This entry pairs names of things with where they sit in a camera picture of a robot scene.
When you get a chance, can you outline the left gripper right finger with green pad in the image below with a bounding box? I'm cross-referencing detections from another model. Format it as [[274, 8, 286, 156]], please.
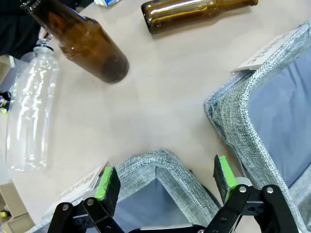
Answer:
[[205, 154, 301, 233]]

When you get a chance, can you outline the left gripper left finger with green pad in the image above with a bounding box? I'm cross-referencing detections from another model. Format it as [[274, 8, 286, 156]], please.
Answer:
[[46, 166, 127, 233]]

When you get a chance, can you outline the grey fabric basket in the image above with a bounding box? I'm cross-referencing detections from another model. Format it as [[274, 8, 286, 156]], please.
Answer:
[[24, 148, 222, 233], [204, 18, 311, 232]]

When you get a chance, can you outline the person's hand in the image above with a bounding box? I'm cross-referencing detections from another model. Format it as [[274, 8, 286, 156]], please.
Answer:
[[38, 26, 53, 41]]

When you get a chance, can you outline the white label card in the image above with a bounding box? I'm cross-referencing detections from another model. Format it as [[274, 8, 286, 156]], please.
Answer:
[[230, 30, 302, 72], [57, 161, 109, 202]]

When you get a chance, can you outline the cardboard box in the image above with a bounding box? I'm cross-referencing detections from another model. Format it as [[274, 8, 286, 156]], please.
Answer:
[[0, 183, 35, 233]]

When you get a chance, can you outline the clear plastic bottle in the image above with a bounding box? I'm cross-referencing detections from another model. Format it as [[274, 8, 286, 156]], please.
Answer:
[[5, 38, 60, 172]]

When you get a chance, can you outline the small dark floor object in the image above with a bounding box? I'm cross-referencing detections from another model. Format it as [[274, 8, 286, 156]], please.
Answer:
[[0, 90, 12, 115]]

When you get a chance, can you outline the brown glass bottle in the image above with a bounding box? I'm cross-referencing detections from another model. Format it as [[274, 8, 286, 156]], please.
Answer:
[[19, 0, 130, 84], [140, 0, 259, 35]]

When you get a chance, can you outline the white blue packet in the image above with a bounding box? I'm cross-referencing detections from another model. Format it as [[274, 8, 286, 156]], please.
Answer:
[[93, 0, 122, 7]]

